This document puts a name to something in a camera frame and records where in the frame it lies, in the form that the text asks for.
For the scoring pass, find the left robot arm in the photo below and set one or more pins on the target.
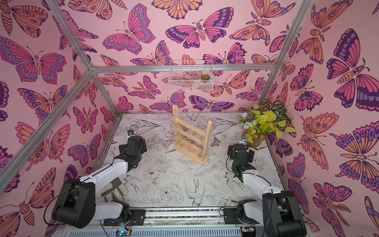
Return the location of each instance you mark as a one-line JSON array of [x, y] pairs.
[[76, 204]]

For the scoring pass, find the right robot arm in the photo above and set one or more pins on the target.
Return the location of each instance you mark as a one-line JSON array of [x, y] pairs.
[[278, 212]]

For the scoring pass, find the wooden jewelry display stand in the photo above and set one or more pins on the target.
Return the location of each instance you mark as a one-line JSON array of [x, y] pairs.
[[191, 141]]

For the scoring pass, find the small succulent in basket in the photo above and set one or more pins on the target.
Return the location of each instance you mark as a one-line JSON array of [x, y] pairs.
[[205, 77]]

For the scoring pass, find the potted green plant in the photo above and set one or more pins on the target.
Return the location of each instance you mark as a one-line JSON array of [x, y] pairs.
[[268, 118]]

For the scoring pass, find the white wire basket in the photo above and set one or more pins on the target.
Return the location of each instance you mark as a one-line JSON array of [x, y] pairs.
[[185, 75]]

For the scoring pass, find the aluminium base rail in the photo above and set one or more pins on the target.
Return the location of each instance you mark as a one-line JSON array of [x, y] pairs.
[[173, 222]]

